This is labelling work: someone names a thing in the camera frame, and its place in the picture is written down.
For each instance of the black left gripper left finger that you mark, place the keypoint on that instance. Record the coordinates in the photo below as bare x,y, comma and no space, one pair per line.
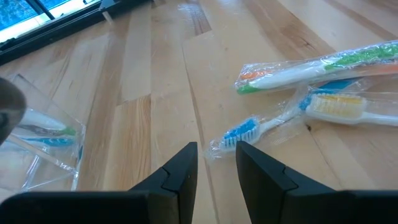
168,199

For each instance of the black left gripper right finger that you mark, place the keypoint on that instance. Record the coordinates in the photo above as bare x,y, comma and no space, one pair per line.
273,199

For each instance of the blue grip toothbrush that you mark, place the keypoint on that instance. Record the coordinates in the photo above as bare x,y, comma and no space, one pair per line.
53,142

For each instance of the mint bristle green grip toothbrush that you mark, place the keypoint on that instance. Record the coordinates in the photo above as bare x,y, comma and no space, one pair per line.
56,130

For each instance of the clear acrylic organizer box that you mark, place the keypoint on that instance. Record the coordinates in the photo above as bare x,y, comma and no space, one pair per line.
62,161

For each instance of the yellow bristle wrapped toothbrush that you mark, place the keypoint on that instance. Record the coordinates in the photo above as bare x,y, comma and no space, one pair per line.
339,107

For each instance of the black table edge frame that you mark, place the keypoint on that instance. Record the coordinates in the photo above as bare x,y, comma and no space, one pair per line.
62,28

